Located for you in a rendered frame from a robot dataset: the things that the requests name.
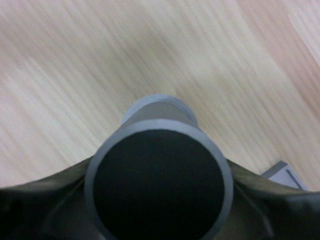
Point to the light grey shallow tray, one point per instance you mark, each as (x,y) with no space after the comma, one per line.
(281,172)

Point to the grey hollow tube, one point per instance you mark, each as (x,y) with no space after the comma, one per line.
(158,176)

